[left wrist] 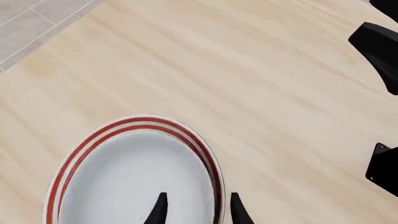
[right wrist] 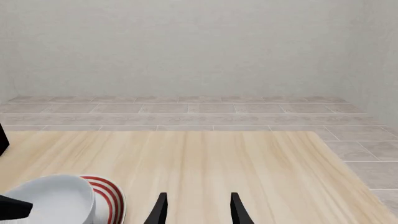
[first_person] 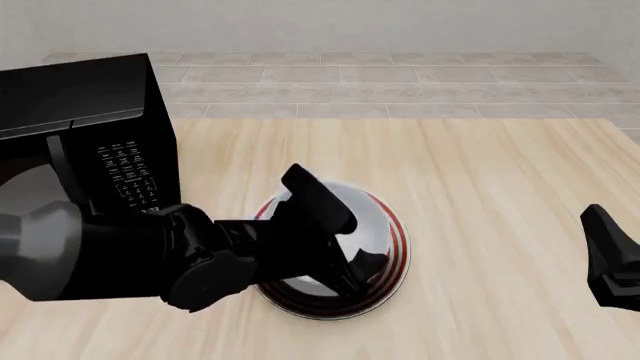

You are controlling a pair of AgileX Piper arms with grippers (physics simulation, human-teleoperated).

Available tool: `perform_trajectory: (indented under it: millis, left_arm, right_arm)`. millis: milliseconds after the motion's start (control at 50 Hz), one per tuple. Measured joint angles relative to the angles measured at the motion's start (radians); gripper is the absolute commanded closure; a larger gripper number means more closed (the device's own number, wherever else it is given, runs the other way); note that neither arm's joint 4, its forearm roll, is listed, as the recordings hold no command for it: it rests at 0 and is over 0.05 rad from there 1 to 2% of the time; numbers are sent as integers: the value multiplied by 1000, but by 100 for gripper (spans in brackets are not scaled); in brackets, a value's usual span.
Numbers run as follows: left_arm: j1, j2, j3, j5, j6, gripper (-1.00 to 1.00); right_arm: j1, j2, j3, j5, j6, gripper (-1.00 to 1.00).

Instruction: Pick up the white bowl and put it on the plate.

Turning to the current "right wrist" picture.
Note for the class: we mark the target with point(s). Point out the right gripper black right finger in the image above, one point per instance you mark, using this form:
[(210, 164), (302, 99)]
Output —
[(239, 211)]

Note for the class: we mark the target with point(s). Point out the white plate with red rings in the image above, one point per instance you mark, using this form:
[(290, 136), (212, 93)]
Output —
[(110, 200)]

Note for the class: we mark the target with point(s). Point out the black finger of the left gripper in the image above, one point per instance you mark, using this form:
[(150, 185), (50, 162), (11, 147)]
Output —
[(14, 207)]

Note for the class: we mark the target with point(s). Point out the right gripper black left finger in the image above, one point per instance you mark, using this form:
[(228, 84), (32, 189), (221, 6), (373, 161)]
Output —
[(159, 211)]

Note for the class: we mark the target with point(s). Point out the white bowl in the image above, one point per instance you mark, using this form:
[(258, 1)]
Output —
[(59, 198)]

